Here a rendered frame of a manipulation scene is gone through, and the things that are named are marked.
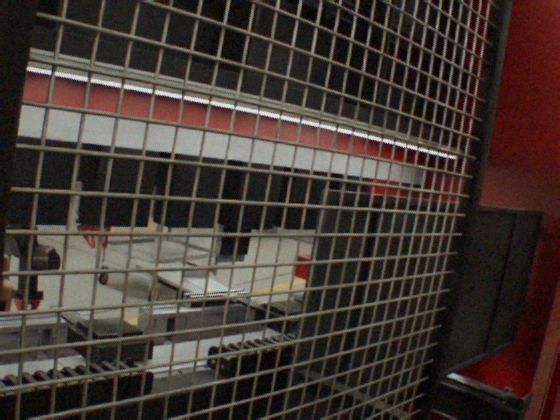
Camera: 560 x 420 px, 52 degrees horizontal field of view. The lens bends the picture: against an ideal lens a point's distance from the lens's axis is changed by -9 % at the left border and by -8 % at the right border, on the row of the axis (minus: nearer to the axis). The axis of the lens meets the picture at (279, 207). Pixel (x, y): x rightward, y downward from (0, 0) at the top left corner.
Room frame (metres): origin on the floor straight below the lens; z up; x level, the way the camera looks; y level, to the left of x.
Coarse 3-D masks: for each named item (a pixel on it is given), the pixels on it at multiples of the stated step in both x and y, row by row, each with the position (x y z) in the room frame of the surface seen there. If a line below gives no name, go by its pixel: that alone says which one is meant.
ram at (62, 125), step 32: (32, 96) 1.05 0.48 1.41; (64, 96) 1.10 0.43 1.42; (96, 96) 1.15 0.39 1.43; (128, 96) 1.21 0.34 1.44; (160, 96) 1.27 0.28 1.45; (32, 128) 1.05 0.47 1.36; (64, 128) 1.10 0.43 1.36; (96, 128) 1.16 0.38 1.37; (128, 128) 1.22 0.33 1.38; (160, 128) 1.28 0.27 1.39; (224, 128) 1.41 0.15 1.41; (288, 128) 1.58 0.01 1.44; (320, 128) 1.67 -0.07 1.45; (256, 160) 1.51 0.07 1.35; (288, 160) 1.59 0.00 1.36; (320, 160) 1.69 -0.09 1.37; (352, 160) 1.80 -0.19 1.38
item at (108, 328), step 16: (80, 320) 1.00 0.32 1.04; (96, 320) 1.02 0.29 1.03; (112, 320) 1.04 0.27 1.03; (80, 336) 0.97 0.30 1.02; (96, 336) 0.95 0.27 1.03; (112, 336) 0.97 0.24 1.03; (128, 336) 1.00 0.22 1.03; (80, 352) 0.96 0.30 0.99; (96, 352) 0.93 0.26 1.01; (112, 352) 0.95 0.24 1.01; (128, 352) 0.97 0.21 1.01; (144, 352) 1.00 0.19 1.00
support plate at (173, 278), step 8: (136, 264) 1.65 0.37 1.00; (144, 264) 1.67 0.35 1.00; (152, 264) 1.69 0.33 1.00; (160, 264) 1.71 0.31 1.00; (168, 264) 1.73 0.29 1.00; (176, 264) 1.75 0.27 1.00; (152, 272) 1.60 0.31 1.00; (160, 272) 1.61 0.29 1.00; (168, 272) 1.63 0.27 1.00; (176, 272) 1.65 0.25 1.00; (168, 280) 1.55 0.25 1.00; (176, 280) 1.56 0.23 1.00; (184, 280) 1.58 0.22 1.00; (216, 280) 1.65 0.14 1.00; (224, 280) 1.66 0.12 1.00; (184, 288) 1.51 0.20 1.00; (192, 288) 1.51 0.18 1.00; (200, 288) 1.53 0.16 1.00; (232, 288) 1.59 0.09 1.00; (240, 288) 1.61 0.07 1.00
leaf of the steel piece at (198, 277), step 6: (198, 270) 1.63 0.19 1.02; (204, 270) 1.65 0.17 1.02; (186, 276) 1.61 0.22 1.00; (192, 276) 1.62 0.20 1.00; (198, 276) 1.64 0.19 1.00; (204, 276) 1.65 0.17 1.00; (192, 282) 1.57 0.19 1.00; (198, 282) 1.58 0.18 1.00; (204, 282) 1.59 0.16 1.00; (210, 282) 1.60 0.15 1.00; (216, 282) 1.61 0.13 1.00
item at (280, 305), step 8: (256, 304) 1.45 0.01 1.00; (264, 304) 1.37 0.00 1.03; (272, 304) 1.37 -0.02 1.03; (280, 304) 1.38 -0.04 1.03; (296, 304) 1.40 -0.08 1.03; (256, 312) 1.36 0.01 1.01; (264, 312) 1.35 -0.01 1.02; (272, 312) 1.34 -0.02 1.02; (280, 312) 1.33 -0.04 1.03; (288, 312) 1.32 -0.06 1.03; (296, 312) 1.34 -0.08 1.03; (256, 320) 1.36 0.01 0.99; (288, 320) 1.30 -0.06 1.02; (296, 320) 1.31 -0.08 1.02; (272, 328) 1.33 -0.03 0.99; (280, 328) 1.31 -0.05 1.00; (288, 328) 1.30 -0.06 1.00; (296, 328) 1.31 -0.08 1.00
